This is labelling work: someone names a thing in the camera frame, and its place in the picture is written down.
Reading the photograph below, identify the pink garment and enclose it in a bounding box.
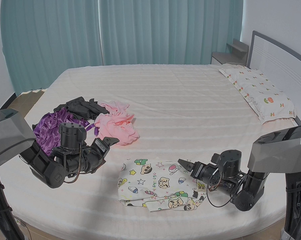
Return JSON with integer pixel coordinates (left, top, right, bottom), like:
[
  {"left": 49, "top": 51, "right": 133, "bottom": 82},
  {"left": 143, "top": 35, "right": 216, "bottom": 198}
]
[{"left": 94, "top": 100, "right": 140, "bottom": 146}]

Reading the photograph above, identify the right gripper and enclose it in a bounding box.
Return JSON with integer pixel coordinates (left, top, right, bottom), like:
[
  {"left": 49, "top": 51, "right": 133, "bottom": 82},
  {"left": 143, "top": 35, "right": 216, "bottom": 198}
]
[{"left": 190, "top": 160, "right": 220, "bottom": 186}]

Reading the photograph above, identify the black garment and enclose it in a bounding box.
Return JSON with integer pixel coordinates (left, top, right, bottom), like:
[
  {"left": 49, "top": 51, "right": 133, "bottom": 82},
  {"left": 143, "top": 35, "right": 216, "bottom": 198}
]
[{"left": 53, "top": 97, "right": 111, "bottom": 121}]

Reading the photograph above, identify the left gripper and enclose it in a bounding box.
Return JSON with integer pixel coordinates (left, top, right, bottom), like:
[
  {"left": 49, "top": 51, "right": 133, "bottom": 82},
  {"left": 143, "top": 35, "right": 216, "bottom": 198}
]
[{"left": 80, "top": 138, "right": 111, "bottom": 171}]

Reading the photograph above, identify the purple garment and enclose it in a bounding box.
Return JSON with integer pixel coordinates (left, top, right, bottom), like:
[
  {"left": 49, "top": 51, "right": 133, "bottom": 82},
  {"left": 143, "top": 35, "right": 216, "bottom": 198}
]
[{"left": 32, "top": 108, "right": 96, "bottom": 157}]

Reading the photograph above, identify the white printed pyjama top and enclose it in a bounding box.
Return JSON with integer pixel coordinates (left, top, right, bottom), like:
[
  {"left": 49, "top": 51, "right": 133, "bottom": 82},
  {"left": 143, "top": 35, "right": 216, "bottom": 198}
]
[{"left": 117, "top": 158, "right": 207, "bottom": 212}]

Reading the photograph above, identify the grey bedside table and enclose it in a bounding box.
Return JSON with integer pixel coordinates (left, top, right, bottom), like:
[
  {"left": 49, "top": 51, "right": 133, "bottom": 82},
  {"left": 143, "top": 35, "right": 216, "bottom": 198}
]
[{"left": 211, "top": 38, "right": 249, "bottom": 66}]

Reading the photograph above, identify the bed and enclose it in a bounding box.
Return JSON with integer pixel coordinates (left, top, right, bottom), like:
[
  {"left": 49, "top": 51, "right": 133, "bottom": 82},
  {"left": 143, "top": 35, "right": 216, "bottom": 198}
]
[{"left": 0, "top": 30, "right": 301, "bottom": 237}]

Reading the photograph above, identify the white printed pillow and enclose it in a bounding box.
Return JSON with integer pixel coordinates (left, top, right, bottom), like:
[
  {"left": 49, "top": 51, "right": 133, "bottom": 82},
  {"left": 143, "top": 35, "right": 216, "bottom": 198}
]
[{"left": 218, "top": 63, "right": 298, "bottom": 125}]

